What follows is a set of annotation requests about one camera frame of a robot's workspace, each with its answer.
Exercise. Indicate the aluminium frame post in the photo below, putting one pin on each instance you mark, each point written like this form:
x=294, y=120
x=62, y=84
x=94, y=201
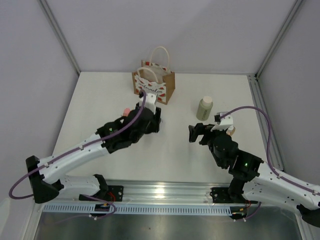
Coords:
x=281, y=33
x=51, y=19

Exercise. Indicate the aluminium mounting rail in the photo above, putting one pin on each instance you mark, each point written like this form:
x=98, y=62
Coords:
x=166, y=193

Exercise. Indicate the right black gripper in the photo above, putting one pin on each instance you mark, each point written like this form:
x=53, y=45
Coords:
x=199, y=129

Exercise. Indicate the white slotted cable duct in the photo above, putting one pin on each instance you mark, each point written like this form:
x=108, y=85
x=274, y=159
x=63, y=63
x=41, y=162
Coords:
x=140, y=209

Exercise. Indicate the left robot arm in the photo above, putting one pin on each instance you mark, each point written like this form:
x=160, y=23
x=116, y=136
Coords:
x=51, y=180

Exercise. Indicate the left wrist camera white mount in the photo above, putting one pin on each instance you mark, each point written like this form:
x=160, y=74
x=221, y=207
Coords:
x=149, y=100

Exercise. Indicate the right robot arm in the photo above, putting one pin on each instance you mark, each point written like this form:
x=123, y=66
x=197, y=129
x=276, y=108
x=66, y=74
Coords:
x=253, y=179

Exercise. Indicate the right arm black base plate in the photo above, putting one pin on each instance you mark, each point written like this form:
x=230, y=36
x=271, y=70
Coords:
x=220, y=195

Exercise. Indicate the green bottle white cap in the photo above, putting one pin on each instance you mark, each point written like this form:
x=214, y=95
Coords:
x=204, y=108

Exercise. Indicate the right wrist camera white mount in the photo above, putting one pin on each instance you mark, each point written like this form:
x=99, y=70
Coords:
x=222, y=123

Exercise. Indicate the right side aluminium rail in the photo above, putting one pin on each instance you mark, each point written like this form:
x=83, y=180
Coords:
x=274, y=152

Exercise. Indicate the right aluminium frame post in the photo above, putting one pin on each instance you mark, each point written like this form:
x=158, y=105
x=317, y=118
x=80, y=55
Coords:
x=281, y=33

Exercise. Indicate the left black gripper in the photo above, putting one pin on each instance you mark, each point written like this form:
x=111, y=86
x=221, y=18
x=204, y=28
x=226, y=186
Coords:
x=156, y=120

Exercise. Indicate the watermelon print canvas bag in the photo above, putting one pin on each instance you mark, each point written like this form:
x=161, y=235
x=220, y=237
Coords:
x=155, y=78

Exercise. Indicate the small amber bottle white cap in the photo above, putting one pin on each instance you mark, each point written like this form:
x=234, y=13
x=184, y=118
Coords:
x=231, y=130

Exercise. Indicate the left aluminium frame post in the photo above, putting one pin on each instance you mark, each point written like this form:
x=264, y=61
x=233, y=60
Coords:
x=51, y=19

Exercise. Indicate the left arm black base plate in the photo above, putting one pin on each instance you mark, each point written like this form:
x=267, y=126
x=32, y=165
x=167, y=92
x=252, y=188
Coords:
x=114, y=193

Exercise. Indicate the orange bottle pink cap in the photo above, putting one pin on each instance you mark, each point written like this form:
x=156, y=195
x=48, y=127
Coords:
x=126, y=112

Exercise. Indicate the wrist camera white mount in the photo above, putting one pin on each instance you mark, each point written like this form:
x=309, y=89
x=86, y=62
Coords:
x=222, y=123
x=149, y=100

